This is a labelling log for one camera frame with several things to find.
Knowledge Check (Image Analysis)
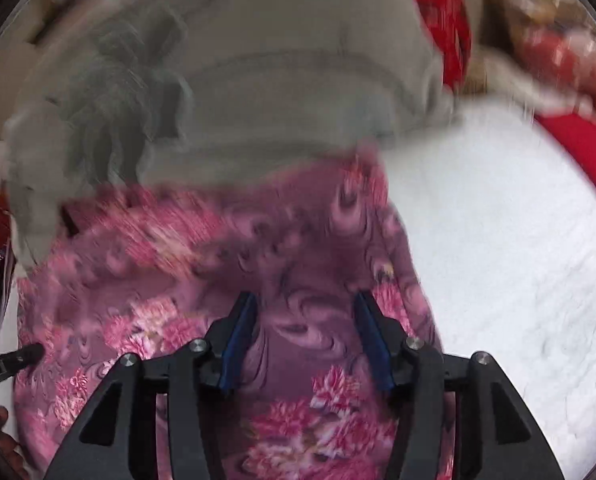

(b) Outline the purple floral shirt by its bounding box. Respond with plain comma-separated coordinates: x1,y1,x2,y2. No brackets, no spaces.
14,150,437,479

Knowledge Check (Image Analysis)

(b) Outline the white quilted mattress cover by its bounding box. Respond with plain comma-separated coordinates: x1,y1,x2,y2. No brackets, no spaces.
14,103,596,479

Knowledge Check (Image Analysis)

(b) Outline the red blanket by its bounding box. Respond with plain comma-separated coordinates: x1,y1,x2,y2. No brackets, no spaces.
534,114,596,187

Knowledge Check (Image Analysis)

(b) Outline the grey floral pillow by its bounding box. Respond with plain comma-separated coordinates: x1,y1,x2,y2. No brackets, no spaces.
5,0,453,266

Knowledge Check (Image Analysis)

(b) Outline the plastic-wrapped doll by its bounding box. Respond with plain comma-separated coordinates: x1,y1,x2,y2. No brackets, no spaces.
479,0,596,122

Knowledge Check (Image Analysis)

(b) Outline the red patterned quilt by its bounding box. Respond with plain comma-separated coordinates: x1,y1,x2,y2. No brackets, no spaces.
415,0,473,91

